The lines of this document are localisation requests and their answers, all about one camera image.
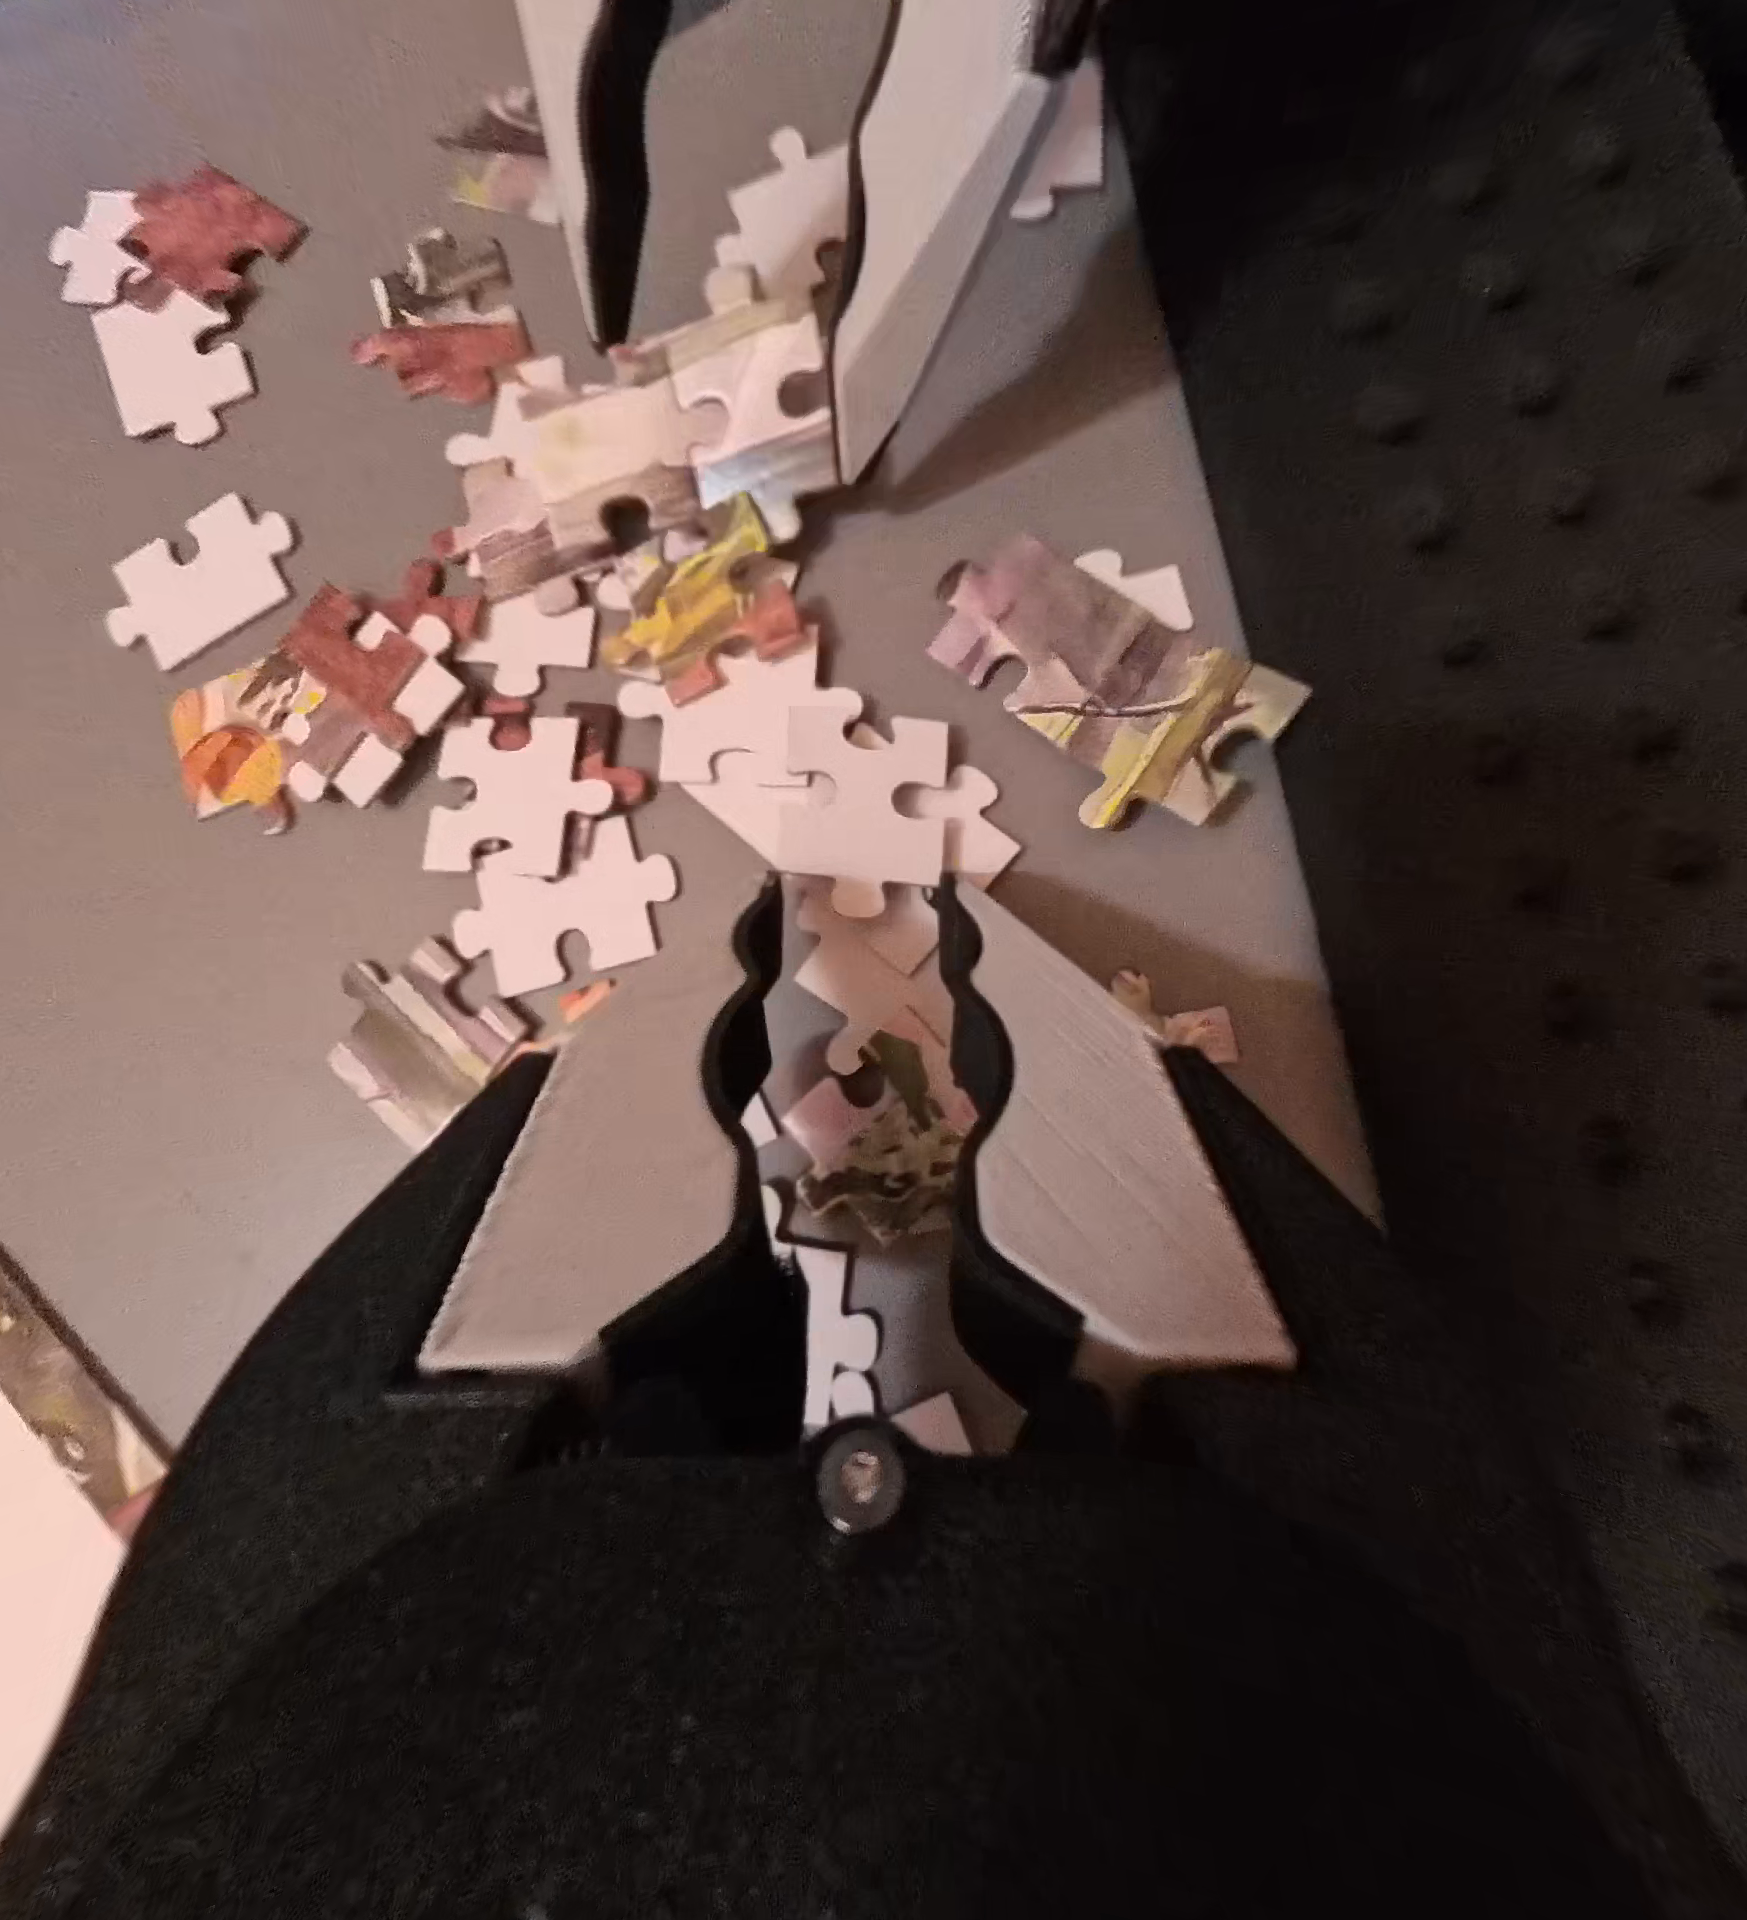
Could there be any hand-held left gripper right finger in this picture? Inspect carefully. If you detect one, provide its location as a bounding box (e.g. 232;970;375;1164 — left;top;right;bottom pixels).
931;870;1295;1376

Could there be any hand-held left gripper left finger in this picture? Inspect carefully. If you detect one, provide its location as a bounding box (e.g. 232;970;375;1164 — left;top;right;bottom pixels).
417;870;795;1381

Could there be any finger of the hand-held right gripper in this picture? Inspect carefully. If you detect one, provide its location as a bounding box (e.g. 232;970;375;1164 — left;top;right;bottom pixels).
825;0;1073;492
518;0;665;349

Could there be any pile of jigsaw pieces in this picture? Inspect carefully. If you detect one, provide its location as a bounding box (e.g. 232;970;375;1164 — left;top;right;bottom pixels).
48;81;1312;1440

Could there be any grey desk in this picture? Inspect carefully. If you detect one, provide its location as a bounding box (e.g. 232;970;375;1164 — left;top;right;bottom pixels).
0;0;1386;1507

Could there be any black perforated fabric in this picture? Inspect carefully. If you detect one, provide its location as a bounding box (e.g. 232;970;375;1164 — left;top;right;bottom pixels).
1095;0;1747;1920

